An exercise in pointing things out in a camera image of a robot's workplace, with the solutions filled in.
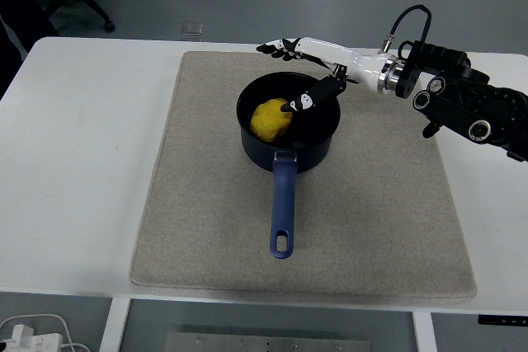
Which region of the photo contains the white plug adapter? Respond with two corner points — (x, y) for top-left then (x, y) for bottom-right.
(10, 324), (34, 345)

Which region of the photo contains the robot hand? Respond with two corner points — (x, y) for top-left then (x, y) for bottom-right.
(256, 36), (389, 113)

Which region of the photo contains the black table control panel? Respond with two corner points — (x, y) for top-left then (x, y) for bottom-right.
(477, 314), (528, 326)

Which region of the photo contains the white power strip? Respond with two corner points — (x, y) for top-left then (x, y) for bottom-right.
(0, 333), (64, 352)

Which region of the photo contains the blue pot with handle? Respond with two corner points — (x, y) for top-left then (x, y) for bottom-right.
(235, 71), (342, 260)

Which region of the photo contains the grey metal plate with screws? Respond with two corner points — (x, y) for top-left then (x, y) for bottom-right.
(164, 331), (375, 352)

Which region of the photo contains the person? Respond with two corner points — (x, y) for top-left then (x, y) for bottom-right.
(0, 0), (61, 63)

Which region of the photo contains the yellow potato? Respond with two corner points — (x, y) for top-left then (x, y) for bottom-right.
(250, 98), (295, 143)

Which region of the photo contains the white table leg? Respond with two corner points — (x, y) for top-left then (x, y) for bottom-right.
(412, 310), (438, 352)
(98, 297), (132, 352)

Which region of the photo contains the white power cable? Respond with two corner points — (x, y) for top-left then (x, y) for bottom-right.
(0, 313), (90, 352)

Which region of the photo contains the beige table mat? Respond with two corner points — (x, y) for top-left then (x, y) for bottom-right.
(129, 50), (478, 298)

